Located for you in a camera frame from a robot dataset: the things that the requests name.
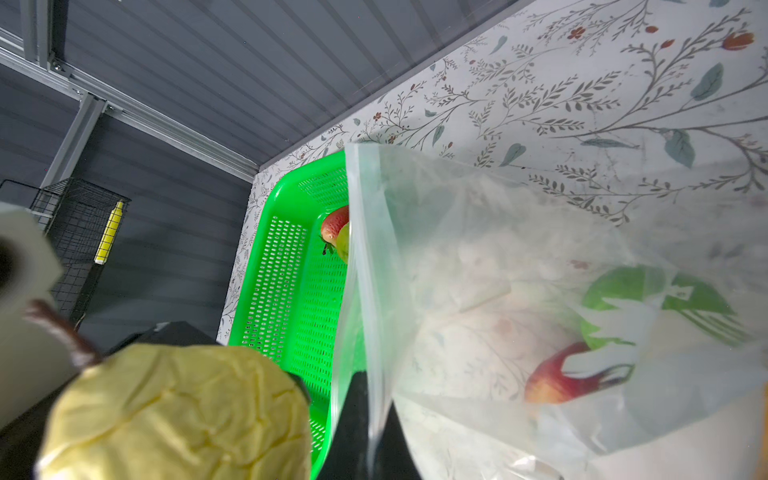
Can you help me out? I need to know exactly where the light green fruit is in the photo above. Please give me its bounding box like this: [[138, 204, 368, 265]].
[[335, 223, 350, 264]]

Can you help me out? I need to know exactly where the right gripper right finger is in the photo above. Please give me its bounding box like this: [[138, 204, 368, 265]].
[[373, 404, 422, 480]]

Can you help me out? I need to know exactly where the green plastic basket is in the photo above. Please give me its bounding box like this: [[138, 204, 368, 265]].
[[228, 152, 348, 477]]

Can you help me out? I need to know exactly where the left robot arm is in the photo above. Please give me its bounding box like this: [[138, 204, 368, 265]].
[[1, 203, 224, 436]]

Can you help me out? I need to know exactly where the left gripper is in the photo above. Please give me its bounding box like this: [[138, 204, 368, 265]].
[[102, 322, 218, 358]]

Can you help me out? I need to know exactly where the red apple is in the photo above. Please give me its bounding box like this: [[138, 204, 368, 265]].
[[524, 342, 634, 404]]

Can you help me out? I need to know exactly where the clear zip top bag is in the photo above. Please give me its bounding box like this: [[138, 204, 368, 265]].
[[332, 143, 767, 479]]

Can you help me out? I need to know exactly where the pale yellow pear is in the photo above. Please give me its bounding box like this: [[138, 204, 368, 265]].
[[34, 346, 312, 479]]

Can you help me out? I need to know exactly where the black wire basket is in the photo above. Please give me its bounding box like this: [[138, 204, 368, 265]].
[[1, 178, 130, 327]]

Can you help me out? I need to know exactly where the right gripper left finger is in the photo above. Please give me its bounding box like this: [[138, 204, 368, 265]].
[[317, 372, 369, 480]]

